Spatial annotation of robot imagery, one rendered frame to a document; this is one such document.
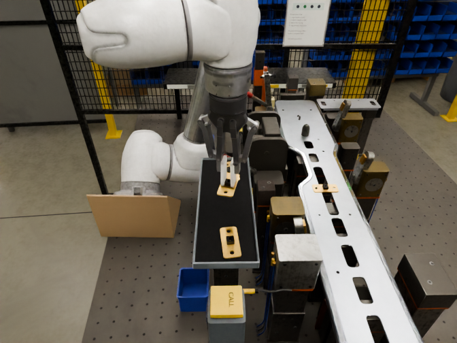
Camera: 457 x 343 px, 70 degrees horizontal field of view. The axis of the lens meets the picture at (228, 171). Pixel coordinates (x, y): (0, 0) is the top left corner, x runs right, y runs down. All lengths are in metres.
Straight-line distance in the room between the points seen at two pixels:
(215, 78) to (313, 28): 1.39
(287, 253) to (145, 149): 0.75
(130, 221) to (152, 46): 0.89
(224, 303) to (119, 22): 0.50
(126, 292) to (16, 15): 2.48
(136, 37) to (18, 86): 2.96
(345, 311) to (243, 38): 0.64
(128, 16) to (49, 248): 2.09
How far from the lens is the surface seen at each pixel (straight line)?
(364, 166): 1.19
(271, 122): 1.10
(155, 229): 1.34
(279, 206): 0.94
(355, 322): 0.87
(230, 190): 0.77
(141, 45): 0.55
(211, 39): 0.56
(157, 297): 1.22
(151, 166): 1.32
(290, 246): 0.81
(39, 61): 3.30
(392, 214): 1.60
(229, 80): 0.60
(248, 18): 0.58
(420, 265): 0.99
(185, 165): 1.34
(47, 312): 2.20
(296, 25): 1.93
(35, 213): 2.80
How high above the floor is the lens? 1.73
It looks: 38 degrees down
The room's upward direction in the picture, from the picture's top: straight up
